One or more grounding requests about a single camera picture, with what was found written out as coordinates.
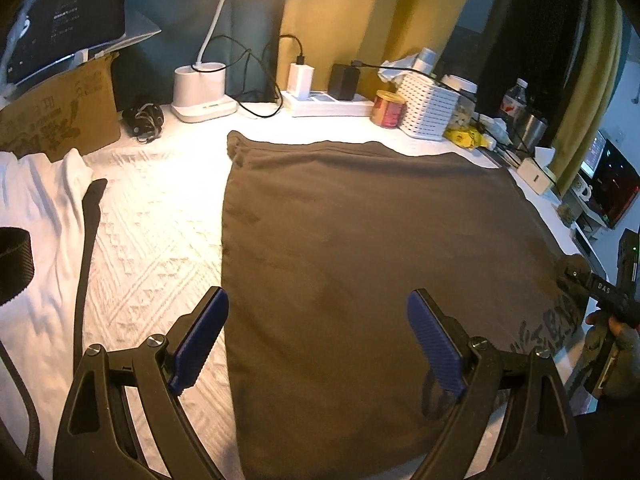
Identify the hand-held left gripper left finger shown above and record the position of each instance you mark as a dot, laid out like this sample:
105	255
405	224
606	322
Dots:
200	340

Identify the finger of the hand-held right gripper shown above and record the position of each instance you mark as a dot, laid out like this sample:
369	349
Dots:
577	280

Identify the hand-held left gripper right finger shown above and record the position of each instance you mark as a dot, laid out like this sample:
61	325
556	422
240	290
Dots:
435	340

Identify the dark brown t-shirt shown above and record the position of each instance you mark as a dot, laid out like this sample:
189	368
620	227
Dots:
375	235

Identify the person's right hand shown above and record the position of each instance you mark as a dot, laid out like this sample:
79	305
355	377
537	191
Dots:
627	360

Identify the small brown object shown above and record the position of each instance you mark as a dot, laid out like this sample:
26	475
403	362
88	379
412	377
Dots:
566	214

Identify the white mug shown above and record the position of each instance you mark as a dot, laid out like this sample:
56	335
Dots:
582	191

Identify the computer monitor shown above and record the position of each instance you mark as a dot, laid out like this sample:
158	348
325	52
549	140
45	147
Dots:
612	180

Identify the small white box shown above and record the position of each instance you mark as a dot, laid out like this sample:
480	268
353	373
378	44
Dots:
535	177

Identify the white textured tablecloth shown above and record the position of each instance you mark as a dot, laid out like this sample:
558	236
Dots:
150	240

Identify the metal cup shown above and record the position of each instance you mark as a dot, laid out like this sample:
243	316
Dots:
531	130

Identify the crumpled white wrapper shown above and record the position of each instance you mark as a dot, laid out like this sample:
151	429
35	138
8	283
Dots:
492	127

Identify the yellow plush toy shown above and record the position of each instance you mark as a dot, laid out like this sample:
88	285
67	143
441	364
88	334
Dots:
465	137

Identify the clear water bottle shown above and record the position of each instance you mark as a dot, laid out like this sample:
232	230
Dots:
514	102

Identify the olive curtain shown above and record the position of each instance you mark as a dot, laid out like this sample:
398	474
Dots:
585	90

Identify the black textured cylinder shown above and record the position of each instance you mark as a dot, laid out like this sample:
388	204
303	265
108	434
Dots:
15	265

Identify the white garment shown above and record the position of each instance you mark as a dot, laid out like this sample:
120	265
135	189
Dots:
35	210

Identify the white slatted basket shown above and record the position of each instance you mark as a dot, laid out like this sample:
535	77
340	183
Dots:
427	107

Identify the glass jar with white lid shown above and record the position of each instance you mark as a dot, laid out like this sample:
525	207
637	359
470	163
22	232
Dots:
460	82

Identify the red tin can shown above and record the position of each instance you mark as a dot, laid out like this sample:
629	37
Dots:
387	110

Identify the white desk lamp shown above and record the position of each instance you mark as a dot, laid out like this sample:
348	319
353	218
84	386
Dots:
200	90

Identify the white power strip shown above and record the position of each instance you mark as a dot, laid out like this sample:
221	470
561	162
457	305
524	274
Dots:
330	107

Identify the cardboard box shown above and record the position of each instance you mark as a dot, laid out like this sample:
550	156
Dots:
55	115

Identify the black charger plug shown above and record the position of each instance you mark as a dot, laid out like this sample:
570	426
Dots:
344	82

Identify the crumpled white tissue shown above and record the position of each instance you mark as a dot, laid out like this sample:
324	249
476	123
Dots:
397	67

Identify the white charger plug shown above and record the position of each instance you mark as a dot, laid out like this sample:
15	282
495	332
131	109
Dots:
301	80

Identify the white tablet stand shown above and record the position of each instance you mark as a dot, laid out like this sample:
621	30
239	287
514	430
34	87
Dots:
135	35

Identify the dark teal curtain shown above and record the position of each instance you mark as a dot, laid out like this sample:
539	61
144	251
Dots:
165	10

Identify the yellow curtain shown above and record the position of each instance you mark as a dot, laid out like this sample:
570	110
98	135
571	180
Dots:
345	20

